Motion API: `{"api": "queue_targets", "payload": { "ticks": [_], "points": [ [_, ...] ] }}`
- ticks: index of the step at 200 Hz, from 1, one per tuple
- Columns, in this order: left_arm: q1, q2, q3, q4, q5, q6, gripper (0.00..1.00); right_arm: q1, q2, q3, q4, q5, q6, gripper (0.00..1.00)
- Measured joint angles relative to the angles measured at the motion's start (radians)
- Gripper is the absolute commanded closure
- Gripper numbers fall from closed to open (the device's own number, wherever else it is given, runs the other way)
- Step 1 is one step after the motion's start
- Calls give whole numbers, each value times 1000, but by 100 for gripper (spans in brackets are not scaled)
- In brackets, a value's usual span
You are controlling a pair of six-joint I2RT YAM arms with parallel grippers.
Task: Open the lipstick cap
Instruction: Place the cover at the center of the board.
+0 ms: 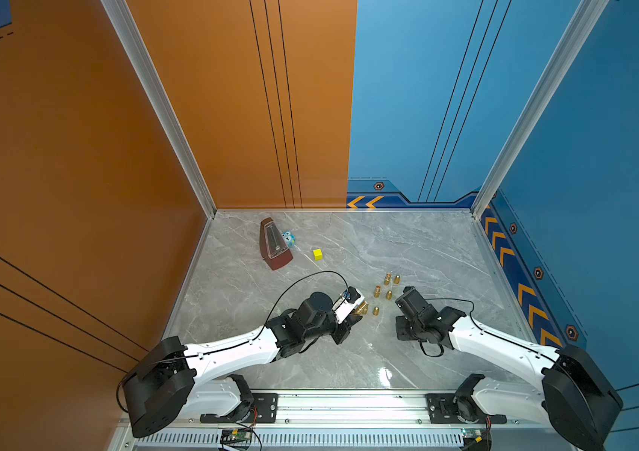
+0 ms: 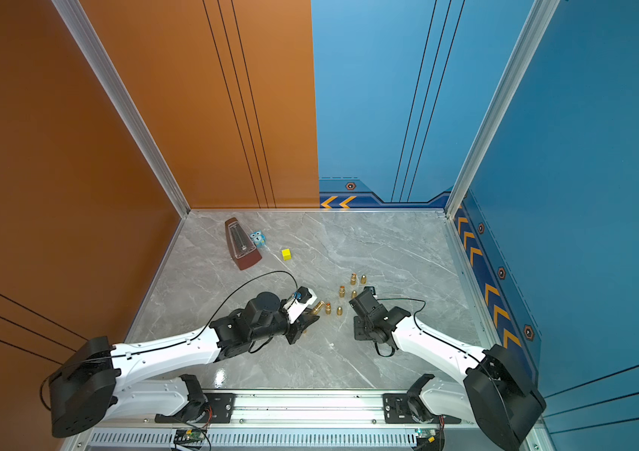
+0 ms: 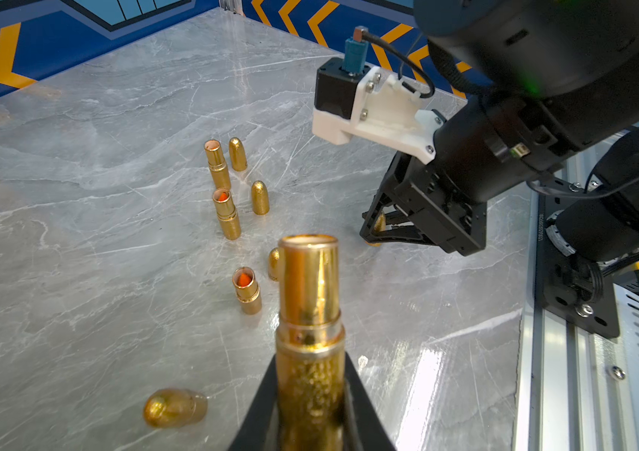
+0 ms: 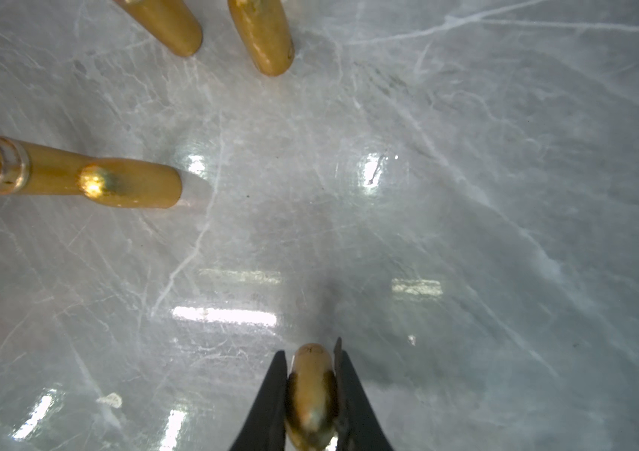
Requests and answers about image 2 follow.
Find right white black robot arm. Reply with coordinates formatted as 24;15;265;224
351;297;546;450

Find green circuit board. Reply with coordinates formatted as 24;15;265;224
171;428;212;451
413;428;445;451

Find aluminium corner post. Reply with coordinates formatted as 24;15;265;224
445;0;560;219
53;0;191;220

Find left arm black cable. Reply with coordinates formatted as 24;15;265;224
194;269;301;345

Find aluminium front rail frame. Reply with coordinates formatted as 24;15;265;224
70;381;497;450

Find dark red metronome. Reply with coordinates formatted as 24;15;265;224
225;217;262;271

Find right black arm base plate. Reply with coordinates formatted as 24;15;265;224
382;393;441;425

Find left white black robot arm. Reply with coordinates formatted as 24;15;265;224
48;287;318;438

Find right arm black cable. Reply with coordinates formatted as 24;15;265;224
378;297;428;334

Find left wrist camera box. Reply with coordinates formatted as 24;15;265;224
283;287;317;324

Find left green circuit board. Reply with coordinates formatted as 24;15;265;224
171;428;212;451

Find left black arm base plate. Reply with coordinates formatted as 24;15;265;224
154;392;236;426

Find small blue owl toy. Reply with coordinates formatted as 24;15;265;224
250;231;266;248

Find right aluminium corner post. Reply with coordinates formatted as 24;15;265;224
445;0;560;219

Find right green circuit board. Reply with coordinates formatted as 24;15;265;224
413;428;445;451

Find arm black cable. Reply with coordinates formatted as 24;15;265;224
378;297;428;334
194;269;301;345

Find left aluminium corner post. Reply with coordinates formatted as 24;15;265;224
53;0;191;220

